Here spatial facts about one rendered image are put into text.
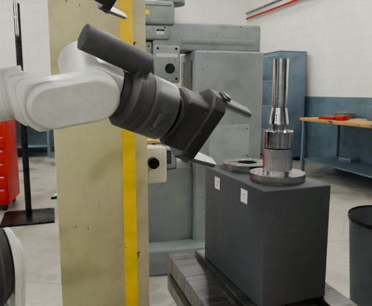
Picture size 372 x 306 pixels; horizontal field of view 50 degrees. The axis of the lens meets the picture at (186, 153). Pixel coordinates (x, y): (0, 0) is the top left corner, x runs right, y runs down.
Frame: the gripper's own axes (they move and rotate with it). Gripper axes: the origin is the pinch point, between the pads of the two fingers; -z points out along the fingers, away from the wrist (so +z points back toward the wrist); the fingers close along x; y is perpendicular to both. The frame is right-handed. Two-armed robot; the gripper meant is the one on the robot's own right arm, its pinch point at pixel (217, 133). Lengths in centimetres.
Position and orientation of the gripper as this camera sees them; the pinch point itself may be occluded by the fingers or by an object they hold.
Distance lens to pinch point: 66.4
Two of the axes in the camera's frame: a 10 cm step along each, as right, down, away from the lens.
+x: 5.2, -7.7, -3.6
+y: -3.3, -5.7, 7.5
